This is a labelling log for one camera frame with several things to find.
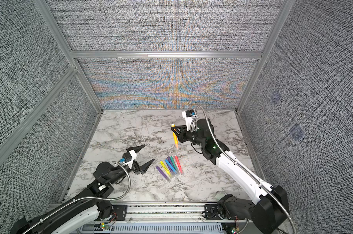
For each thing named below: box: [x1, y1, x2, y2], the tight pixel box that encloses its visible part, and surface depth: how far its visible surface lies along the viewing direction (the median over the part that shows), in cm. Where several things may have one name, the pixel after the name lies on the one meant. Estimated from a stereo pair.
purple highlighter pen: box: [155, 165, 172, 183], surface depth 87 cm
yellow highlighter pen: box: [159, 160, 172, 176], surface depth 90 cm
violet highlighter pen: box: [166, 156, 173, 173], surface depth 92 cm
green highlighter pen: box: [170, 156, 178, 172], surface depth 92 cm
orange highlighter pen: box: [171, 123, 179, 151], surface depth 72 cm
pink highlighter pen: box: [174, 155, 183, 175], surface depth 92 cm
